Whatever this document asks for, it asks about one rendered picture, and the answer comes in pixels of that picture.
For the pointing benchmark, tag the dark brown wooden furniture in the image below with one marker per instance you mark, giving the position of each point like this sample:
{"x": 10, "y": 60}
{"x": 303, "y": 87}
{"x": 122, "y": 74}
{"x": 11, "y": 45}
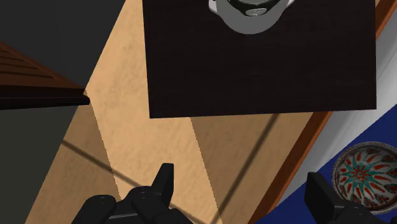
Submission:
{"x": 24, "y": 80}

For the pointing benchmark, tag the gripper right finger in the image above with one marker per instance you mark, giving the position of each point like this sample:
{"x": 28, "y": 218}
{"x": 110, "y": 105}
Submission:
{"x": 322, "y": 201}

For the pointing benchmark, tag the blue topped white furniture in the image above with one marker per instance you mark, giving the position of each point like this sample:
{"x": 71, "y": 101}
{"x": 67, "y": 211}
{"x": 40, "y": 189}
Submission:
{"x": 381, "y": 130}

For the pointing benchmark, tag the red teal patterned bowl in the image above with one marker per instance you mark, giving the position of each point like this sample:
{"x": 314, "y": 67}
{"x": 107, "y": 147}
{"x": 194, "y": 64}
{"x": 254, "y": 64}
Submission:
{"x": 366, "y": 173}

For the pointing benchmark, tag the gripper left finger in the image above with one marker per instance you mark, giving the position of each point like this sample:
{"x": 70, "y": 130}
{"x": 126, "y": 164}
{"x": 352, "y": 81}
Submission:
{"x": 145, "y": 201}

